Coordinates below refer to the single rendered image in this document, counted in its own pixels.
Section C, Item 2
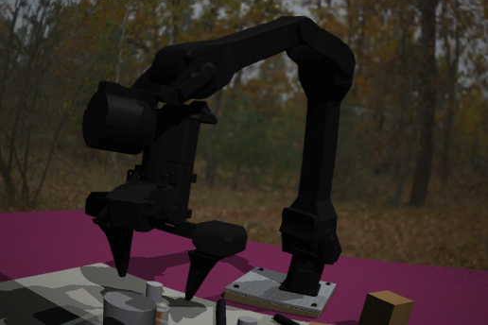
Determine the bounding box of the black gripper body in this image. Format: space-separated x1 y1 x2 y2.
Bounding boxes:
85 156 248 257

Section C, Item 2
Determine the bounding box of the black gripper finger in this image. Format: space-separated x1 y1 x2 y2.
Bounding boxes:
92 218 133 278
184 249 226 300

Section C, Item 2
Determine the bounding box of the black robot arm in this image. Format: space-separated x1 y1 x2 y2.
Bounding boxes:
82 16 356 297

